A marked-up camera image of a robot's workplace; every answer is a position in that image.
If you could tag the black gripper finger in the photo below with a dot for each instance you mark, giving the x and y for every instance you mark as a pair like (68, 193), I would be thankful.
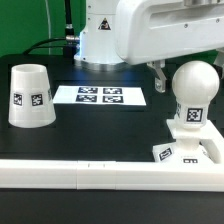
(160, 78)
(219, 61)

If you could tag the white lamp bulb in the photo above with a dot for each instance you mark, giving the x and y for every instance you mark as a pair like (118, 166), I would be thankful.
(194, 85)

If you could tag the white lamp base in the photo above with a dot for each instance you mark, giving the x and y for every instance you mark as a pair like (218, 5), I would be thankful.
(204, 145)

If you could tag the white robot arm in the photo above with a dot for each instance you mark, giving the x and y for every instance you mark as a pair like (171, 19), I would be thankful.
(120, 32)

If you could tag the white lamp shade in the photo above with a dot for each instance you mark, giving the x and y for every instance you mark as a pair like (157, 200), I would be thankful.
(31, 104)

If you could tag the white marker sheet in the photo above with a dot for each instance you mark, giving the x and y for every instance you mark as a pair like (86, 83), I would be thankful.
(95, 95)

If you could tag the white L-shaped table fence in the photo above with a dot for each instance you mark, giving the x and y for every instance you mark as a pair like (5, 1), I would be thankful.
(49, 174)

